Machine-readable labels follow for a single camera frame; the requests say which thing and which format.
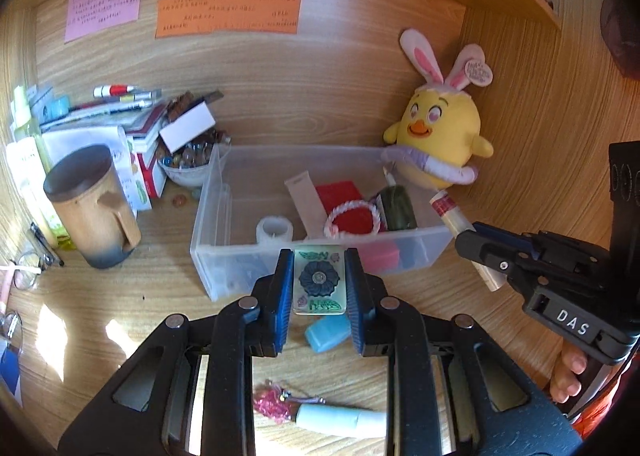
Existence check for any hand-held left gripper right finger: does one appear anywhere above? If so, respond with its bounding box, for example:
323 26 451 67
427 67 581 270
343 248 583 456

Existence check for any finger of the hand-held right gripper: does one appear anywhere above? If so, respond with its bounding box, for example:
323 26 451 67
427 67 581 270
472 222 539 259
455 231 533 285

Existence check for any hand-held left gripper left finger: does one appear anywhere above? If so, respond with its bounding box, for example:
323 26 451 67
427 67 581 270
59 248 296 456

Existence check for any flower mahjong tile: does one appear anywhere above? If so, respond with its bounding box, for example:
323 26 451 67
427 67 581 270
292 247 347 315

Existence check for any beige stick with plaid end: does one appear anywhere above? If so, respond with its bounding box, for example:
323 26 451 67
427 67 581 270
430 190 503 293

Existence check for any clear plastic storage box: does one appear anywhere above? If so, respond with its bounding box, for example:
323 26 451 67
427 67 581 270
190 143 453 301

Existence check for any red packet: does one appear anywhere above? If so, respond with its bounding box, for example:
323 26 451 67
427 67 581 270
315 181 386 237

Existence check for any person's right hand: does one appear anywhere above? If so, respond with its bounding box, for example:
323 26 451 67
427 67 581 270
550 347 589 405

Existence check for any blue eraser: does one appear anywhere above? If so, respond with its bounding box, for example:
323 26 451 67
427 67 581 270
305 317 352 353

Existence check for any pink block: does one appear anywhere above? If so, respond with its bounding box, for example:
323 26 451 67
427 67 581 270
360 242 401 275

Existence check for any white tape roll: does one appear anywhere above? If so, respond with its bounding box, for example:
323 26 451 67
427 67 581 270
256 216 295 244

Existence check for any white flat pouch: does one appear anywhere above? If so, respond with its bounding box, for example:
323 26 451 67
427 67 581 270
285 172 331 241

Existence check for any pink tassel charm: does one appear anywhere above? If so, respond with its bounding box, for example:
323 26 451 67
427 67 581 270
252 381 326 424

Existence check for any light blue tube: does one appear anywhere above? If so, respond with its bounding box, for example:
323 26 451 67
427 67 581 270
295 403 388 437

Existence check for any yellow chick plush toy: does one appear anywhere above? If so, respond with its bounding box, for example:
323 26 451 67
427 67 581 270
383 28 495 189

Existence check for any white ceramic bowl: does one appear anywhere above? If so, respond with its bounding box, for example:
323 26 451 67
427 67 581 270
157 146 231 187

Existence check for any white rectangular carton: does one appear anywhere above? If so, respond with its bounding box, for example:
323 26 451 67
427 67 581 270
159 102 217 153

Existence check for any wooden mug with dark lid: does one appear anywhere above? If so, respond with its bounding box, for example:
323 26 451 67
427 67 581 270
43 145 142 269

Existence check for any brown hair clip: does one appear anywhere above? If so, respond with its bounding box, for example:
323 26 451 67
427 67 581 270
167 92 196 123

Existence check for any dark maroon round object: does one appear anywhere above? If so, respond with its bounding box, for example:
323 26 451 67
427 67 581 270
600 0 640 79

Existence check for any black ballpoint pen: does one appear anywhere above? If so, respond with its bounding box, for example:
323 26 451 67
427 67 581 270
30 223 64 267

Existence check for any white marker pen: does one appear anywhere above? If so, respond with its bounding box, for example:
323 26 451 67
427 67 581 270
117 90 163 104

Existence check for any red and white marker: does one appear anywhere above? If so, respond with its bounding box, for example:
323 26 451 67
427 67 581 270
94 83 136 97

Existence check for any blue and white booklet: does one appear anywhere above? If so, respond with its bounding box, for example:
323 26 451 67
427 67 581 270
0 346 23 407

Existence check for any orange sticky note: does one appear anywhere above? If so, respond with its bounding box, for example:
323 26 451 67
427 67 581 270
155 0 303 39

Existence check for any light blue tape dispenser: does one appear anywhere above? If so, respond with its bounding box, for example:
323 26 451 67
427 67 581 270
42 96 71 119

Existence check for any pink sticky note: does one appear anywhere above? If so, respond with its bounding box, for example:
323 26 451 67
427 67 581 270
64 0 145 44

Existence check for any pink and white braided bracelet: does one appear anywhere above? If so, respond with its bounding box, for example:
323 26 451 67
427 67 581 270
324 201 382 238

